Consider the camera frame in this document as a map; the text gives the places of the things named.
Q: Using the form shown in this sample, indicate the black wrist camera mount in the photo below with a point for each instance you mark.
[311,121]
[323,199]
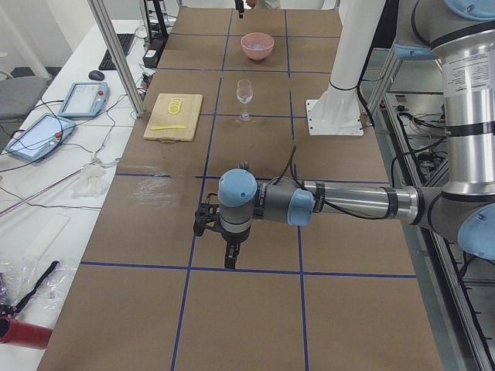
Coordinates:
[207,216]

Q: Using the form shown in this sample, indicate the clear ice cubes pile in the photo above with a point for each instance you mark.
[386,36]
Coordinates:
[256,44]

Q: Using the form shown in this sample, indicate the blue teach pendant far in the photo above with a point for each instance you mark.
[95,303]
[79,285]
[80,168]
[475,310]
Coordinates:
[84,100]

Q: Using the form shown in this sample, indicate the bamboo cutting board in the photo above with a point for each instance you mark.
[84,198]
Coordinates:
[189,115]

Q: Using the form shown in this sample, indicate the yellow plastic knife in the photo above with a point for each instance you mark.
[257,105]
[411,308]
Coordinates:
[168,127]

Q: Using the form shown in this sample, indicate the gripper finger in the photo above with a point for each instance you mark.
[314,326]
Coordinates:
[239,5]
[230,257]

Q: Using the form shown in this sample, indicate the green handled reacher stick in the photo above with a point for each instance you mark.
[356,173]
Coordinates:
[24,201]

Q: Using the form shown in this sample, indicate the black box device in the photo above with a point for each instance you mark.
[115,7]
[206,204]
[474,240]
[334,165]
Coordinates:
[150,59]

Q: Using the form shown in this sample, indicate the clear plastic bag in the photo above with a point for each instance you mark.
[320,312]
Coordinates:
[34,290]

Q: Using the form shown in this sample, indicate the clear wine glass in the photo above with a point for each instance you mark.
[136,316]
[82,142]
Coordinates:
[244,94]

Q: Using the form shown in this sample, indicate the black computer mouse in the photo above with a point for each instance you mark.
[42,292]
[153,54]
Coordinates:
[96,75]

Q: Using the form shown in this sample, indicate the blue teach pendant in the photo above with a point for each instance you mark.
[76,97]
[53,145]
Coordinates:
[84,100]
[41,138]

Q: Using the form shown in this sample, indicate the grey office chair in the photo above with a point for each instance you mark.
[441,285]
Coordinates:
[19,96]

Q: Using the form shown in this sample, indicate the aluminium frame post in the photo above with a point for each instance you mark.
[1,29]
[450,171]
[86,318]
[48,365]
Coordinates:
[110,37]

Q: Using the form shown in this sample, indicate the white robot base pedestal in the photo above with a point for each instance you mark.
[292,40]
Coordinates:
[337,111]

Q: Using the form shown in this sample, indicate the pink bowl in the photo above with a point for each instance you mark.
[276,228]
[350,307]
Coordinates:
[257,55]

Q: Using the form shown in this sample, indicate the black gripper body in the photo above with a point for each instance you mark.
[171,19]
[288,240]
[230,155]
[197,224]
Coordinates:
[233,237]

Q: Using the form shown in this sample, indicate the blue teach pendant near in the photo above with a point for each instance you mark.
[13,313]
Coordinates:
[41,138]

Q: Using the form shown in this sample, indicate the red cylinder bottle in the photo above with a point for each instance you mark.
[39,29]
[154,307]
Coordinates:
[24,334]

